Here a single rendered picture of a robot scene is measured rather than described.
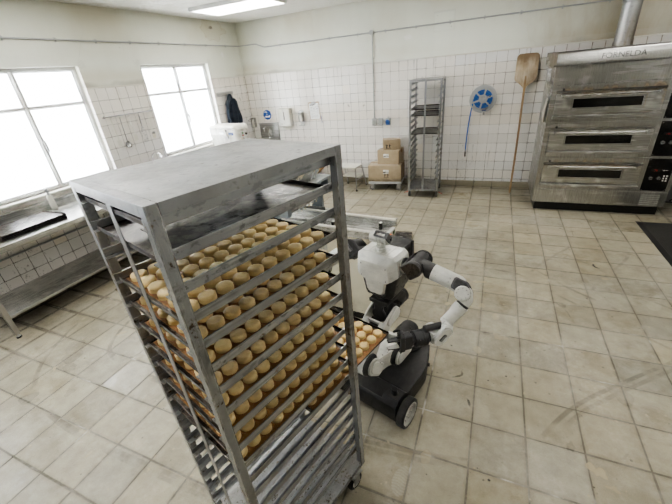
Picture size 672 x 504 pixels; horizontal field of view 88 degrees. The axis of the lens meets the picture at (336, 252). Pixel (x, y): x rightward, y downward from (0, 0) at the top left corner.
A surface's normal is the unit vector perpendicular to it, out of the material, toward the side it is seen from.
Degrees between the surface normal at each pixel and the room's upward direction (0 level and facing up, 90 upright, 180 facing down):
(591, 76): 90
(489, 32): 90
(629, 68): 90
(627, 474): 0
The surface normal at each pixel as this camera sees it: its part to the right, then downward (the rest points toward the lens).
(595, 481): -0.08, -0.88
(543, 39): -0.39, 0.46
